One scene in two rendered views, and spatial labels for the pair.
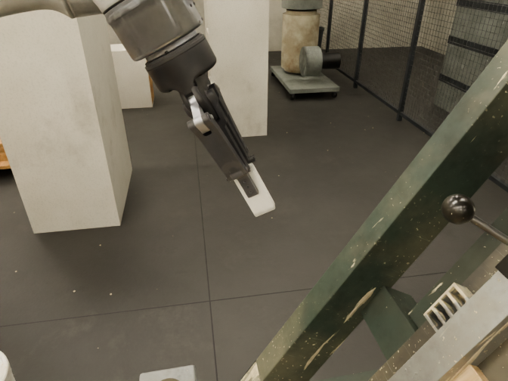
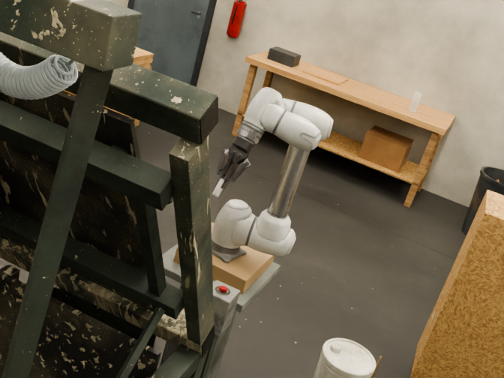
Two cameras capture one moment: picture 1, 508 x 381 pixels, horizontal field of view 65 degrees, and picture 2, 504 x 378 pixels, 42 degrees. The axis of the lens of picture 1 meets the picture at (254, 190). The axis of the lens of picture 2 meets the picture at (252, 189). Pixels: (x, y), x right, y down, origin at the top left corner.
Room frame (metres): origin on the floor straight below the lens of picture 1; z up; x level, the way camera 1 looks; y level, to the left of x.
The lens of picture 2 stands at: (1.57, -1.95, 2.44)
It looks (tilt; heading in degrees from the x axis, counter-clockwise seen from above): 23 degrees down; 117
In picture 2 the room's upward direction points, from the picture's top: 16 degrees clockwise
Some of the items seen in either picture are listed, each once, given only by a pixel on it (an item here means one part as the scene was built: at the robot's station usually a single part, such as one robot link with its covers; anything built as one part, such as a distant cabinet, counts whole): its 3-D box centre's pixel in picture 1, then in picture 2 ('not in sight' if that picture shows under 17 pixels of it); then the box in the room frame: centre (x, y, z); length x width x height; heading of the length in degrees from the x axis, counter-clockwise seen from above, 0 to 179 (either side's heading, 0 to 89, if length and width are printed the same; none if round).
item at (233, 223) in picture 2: not in sight; (233, 222); (0.22, 0.62, 1.00); 0.18 x 0.16 x 0.22; 22
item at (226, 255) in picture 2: not in sight; (221, 243); (0.19, 0.62, 0.86); 0.22 x 0.18 x 0.06; 179
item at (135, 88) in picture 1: (127, 75); not in sight; (5.21, 1.65, 0.36); 0.58 x 0.45 x 0.72; 99
